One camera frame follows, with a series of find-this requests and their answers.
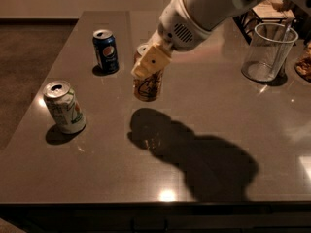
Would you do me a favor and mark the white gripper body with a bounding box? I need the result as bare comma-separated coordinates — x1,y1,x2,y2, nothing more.
148,0,213,51

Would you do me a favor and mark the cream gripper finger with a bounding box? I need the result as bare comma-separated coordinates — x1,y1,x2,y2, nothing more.
131,43,171,80

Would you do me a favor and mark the orange LaCroix can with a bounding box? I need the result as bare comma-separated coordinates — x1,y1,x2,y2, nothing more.
133,43,164,102

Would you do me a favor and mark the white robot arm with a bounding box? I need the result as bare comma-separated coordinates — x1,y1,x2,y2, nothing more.
131,0,310,80

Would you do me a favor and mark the blue Pepsi can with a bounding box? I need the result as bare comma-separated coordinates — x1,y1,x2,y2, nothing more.
92,29,119,75

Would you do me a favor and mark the white green 7up can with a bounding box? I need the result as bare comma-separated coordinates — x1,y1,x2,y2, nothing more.
43,81,86,134

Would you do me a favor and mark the clear glass cup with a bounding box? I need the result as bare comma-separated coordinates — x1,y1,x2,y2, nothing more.
241,23,298,83

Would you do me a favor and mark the brown snack bag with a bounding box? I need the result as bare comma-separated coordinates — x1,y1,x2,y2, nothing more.
295,42,311,83

